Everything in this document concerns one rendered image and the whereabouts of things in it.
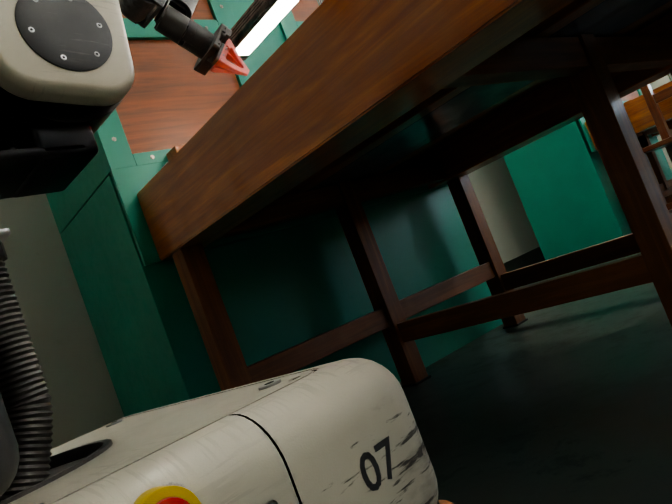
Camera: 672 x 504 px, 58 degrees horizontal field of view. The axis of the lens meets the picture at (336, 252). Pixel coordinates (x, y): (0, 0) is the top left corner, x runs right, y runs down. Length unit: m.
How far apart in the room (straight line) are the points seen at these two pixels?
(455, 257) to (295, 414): 1.87
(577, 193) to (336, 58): 3.16
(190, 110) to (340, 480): 1.46
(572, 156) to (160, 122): 2.80
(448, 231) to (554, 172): 1.80
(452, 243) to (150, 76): 1.23
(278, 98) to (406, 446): 0.69
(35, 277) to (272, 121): 1.46
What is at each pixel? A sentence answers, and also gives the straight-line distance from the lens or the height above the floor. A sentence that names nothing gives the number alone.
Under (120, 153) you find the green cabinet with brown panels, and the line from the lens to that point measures 1.68.
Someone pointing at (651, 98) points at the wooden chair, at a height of 0.70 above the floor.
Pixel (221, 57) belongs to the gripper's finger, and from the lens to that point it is 1.33.
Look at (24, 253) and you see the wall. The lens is 2.40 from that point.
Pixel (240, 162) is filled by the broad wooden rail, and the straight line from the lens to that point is 1.21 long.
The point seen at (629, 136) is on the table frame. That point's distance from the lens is 1.38.
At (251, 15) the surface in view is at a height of 1.07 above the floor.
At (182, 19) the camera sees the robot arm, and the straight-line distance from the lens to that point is 1.33.
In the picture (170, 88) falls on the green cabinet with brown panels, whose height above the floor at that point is 1.06.
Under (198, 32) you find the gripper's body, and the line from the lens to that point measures 1.33.
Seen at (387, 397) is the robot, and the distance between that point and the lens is 0.57.
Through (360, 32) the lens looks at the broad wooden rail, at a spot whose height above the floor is 0.68.
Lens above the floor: 0.34
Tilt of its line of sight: 4 degrees up
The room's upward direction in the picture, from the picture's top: 21 degrees counter-clockwise
